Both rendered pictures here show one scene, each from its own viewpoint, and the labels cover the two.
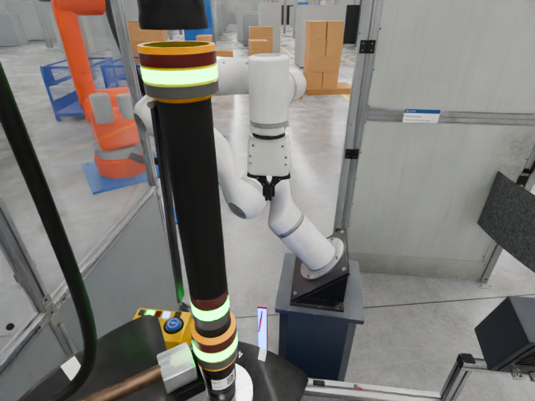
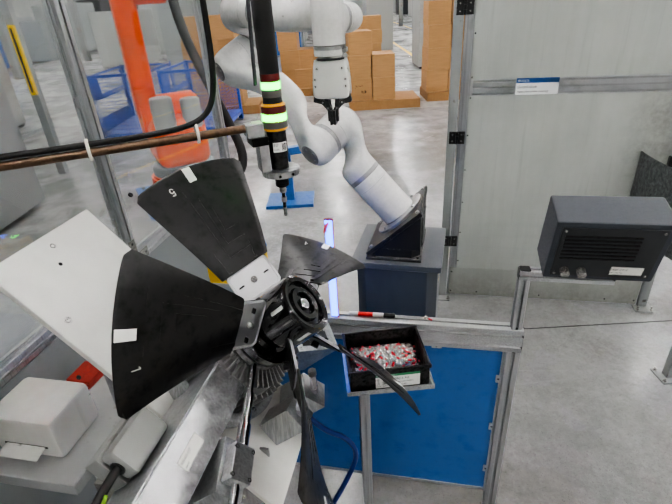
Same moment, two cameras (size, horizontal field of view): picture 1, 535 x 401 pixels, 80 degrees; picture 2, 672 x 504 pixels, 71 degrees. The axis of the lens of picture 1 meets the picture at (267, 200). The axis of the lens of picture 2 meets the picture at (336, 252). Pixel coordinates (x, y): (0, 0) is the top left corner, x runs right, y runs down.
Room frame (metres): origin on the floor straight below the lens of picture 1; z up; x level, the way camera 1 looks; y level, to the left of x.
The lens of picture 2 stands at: (-0.62, -0.13, 1.72)
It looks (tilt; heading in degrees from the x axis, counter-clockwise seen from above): 28 degrees down; 6
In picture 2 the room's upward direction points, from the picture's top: 4 degrees counter-clockwise
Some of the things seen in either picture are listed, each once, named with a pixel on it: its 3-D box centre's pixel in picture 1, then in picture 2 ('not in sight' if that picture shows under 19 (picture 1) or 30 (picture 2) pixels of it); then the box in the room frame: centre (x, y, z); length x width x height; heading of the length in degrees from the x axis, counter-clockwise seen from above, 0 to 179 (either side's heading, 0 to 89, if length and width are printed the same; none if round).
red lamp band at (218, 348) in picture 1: (213, 328); (273, 108); (0.20, 0.05, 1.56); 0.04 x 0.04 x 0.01
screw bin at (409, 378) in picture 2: not in sight; (384, 358); (0.38, -0.14, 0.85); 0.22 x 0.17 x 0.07; 100
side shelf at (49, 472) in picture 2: not in sight; (82, 418); (0.15, 0.61, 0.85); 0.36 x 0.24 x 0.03; 174
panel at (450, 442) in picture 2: not in sight; (370, 412); (0.55, -0.09, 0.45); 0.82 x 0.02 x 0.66; 84
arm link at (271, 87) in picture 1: (269, 87); (328, 16); (0.71, 0.00, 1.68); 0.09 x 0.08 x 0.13; 144
